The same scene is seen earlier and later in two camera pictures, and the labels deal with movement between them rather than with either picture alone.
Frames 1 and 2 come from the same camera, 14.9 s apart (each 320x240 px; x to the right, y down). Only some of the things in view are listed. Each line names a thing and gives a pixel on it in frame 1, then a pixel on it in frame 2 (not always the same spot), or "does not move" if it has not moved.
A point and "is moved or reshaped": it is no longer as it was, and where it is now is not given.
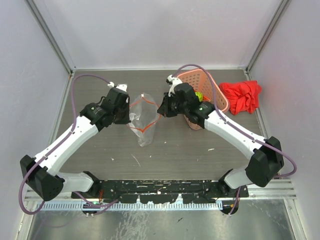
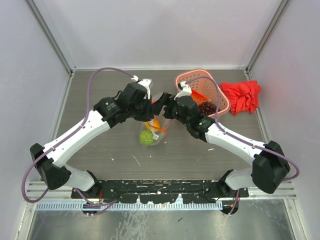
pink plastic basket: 201,82 does not move
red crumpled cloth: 242,96 does not move
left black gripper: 126,119 to 149,115
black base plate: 156,191 does not move
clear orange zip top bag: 144,113 is moved or reshaped
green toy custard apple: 200,96 to 146,137
